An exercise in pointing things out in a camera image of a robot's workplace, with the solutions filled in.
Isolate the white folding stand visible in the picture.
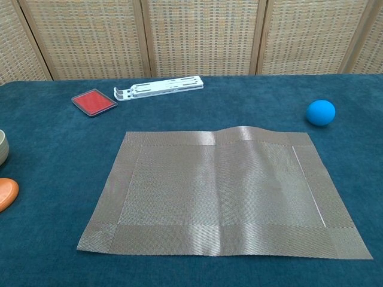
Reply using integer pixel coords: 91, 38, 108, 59
113, 75, 205, 102

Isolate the blue ball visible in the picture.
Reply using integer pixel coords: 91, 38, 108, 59
305, 99, 336, 126

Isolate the red ink pad clear case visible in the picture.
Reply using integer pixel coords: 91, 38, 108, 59
71, 88, 118, 118

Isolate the orange disc with hole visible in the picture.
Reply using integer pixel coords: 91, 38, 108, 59
0, 178, 19, 213

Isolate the white bowl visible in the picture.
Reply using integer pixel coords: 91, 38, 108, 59
0, 129, 10, 167

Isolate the woven bamboo folding screen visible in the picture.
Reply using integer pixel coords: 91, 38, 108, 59
0, 0, 383, 86

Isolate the brown woven placemat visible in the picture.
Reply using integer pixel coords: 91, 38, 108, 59
76, 126, 373, 260

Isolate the blue felt table cover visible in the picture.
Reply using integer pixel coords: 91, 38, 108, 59
0, 73, 383, 287

